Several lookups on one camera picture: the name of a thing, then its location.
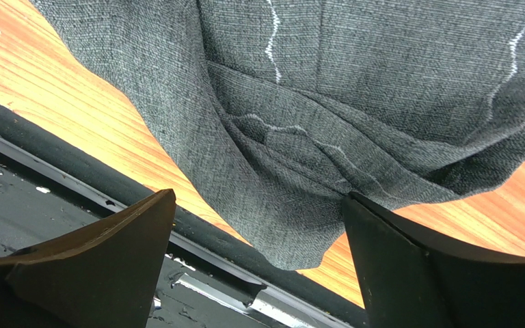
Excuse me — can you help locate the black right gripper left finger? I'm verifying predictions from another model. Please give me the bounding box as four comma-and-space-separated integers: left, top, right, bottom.
0, 189, 176, 327

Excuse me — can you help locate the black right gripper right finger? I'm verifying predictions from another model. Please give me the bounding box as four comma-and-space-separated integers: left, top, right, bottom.
342, 192, 525, 327

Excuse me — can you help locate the grey cloth napkin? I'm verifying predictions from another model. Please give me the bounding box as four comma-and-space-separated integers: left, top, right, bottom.
34, 1, 525, 270

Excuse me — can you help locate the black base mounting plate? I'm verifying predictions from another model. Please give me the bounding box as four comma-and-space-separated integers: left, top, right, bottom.
0, 105, 368, 327

